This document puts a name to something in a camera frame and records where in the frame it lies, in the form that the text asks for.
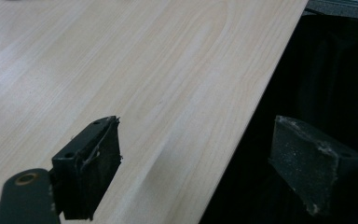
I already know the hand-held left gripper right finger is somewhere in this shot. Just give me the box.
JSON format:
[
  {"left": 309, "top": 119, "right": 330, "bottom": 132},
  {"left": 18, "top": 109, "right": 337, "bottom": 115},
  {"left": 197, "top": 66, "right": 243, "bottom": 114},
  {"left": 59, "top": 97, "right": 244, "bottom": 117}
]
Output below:
[{"left": 268, "top": 115, "right": 358, "bottom": 217}]

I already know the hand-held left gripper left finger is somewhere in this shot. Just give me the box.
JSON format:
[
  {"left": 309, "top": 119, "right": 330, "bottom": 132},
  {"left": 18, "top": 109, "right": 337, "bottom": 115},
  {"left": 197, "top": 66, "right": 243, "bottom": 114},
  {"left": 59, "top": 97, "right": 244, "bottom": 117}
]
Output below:
[{"left": 51, "top": 115, "right": 123, "bottom": 221}]

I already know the grey metal rail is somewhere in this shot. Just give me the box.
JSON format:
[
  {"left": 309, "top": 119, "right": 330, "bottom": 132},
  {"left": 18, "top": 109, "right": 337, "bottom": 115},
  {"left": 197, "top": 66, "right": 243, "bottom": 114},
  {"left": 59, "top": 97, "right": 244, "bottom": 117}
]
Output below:
[{"left": 303, "top": 0, "right": 358, "bottom": 21}]

